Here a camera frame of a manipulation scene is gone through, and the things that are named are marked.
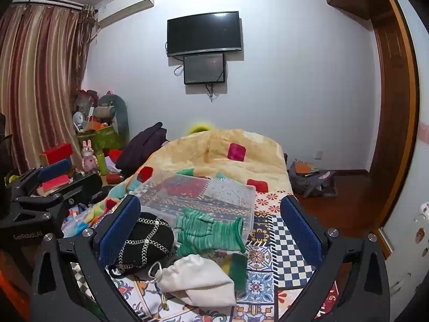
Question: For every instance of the grey plush toy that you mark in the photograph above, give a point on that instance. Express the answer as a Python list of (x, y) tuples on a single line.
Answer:
[(117, 110)]

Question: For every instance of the green knitted glove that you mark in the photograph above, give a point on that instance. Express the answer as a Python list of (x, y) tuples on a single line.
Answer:
[(207, 231)]

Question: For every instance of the yellow fleece blanket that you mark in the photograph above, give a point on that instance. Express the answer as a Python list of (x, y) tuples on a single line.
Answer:
[(214, 151)]

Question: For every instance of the curtain rod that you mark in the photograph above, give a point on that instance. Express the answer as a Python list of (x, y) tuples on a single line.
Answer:
[(47, 1)]

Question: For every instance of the green box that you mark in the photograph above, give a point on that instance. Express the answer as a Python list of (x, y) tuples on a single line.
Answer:
[(97, 139)]

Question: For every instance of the white wall socket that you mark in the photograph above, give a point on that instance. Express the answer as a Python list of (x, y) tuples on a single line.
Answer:
[(318, 155)]

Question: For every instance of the pink sponge block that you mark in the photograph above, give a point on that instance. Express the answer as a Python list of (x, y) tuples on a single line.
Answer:
[(55, 182)]

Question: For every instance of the green bottle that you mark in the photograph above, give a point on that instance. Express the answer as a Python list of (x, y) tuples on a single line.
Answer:
[(102, 164)]

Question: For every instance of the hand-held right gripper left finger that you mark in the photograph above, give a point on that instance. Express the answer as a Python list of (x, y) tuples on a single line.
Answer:
[(119, 229)]

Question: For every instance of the yellow green round object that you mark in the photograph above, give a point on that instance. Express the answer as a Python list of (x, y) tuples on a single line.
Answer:
[(199, 128)]

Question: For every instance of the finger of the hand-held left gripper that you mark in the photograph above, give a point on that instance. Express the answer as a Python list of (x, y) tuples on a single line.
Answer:
[(55, 168), (78, 189)]

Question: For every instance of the white door with stickers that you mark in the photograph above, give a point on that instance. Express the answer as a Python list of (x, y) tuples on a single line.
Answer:
[(402, 261)]

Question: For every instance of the pink rabbit toy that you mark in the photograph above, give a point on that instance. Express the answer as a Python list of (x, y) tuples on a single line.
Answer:
[(88, 157)]

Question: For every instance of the dark jacket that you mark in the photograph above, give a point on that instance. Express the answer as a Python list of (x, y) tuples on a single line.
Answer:
[(144, 147)]

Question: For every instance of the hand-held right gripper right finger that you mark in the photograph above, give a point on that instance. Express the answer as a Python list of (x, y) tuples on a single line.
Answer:
[(300, 231)]

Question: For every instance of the black wall television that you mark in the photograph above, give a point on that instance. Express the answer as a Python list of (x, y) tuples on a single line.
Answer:
[(204, 33)]

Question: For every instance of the patterned bed sheet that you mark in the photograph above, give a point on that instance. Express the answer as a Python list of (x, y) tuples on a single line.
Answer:
[(268, 275)]

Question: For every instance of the small black wall monitor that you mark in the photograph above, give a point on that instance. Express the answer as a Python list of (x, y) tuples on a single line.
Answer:
[(204, 68)]

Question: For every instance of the striped red curtain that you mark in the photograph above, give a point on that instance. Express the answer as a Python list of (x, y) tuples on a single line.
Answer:
[(37, 80)]

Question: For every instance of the red box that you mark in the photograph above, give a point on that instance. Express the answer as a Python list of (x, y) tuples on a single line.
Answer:
[(57, 151)]

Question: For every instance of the bag of colourful toys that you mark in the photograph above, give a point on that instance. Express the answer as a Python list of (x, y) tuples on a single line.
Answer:
[(78, 221)]

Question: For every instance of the white air conditioner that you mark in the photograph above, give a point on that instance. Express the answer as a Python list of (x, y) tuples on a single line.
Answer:
[(127, 5)]

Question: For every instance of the grey backpack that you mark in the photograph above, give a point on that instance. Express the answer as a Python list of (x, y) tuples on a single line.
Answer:
[(311, 179)]

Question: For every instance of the clear plastic storage box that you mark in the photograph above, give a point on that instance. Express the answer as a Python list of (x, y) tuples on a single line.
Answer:
[(214, 194)]

